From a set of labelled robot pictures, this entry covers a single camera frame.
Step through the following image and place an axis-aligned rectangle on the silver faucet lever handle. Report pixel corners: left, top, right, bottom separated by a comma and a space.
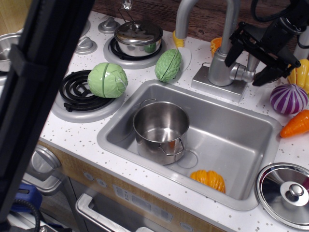
247, 54, 260, 72

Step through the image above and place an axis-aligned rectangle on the black foreground camera post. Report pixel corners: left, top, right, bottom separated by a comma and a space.
0, 0, 94, 225

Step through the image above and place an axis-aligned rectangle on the black front coil burner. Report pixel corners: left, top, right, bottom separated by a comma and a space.
59, 70, 115, 112

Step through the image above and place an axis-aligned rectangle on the steel bowl at left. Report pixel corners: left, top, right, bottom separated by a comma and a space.
0, 32, 21, 72

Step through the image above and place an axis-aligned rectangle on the steel pot lid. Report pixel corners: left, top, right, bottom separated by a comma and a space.
255, 162, 309, 231

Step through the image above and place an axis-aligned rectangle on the silver oven door handle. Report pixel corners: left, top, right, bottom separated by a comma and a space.
75, 193, 134, 232

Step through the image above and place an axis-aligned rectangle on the grey stove knob rear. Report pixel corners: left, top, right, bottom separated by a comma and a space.
98, 17, 120, 34

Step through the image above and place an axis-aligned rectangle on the grey stove knob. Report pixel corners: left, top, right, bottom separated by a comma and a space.
98, 17, 120, 34
74, 36, 97, 55

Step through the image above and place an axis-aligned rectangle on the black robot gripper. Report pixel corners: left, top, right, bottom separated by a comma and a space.
225, 17, 302, 86

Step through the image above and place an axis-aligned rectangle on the silver toy faucet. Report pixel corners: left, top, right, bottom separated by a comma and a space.
174, 0, 256, 103

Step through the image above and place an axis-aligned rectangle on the yellow toy bell pepper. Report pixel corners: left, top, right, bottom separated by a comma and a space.
287, 59, 309, 94

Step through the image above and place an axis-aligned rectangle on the green toy cabbage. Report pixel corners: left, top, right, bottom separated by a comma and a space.
87, 62, 128, 98

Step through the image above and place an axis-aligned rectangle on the grey toy sink basin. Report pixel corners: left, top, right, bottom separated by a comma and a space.
97, 80, 281, 211

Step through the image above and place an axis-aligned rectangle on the orange toy carrot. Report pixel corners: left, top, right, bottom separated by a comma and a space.
280, 109, 309, 138

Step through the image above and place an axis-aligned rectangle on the silver oven dial knob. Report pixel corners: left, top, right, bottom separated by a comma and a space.
30, 145, 61, 174

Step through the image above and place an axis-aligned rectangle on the wire whisk utensil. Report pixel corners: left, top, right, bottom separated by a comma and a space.
118, 0, 134, 22

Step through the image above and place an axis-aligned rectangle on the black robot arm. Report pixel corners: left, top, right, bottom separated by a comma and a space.
225, 0, 309, 86

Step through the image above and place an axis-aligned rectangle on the yellow handled toy knife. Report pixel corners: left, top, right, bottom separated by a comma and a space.
172, 31, 192, 72

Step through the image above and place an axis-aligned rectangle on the purple toy onion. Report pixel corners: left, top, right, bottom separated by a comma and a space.
269, 84, 309, 115

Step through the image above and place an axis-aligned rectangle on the green toy bitter melon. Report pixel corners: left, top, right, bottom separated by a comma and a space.
154, 49, 182, 82

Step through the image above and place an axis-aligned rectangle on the grey stove knob middle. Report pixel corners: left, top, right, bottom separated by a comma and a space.
74, 36, 97, 55

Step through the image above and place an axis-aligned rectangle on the blue clamp tool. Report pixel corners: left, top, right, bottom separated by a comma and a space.
11, 183, 42, 213

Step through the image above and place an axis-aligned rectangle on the orange toy pumpkin half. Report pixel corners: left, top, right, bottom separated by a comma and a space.
190, 170, 225, 193

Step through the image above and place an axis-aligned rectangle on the steel pot in sink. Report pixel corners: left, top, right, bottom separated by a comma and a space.
133, 99, 190, 165

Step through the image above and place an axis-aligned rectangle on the orange toy fruit piece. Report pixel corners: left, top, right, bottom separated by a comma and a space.
210, 37, 222, 57

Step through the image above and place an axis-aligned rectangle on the lidded steel pot on burner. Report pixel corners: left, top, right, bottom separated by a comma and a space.
114, 20, 163, 57

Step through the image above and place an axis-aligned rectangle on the black coiled cable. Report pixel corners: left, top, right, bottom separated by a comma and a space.
12, 198, 43, 232

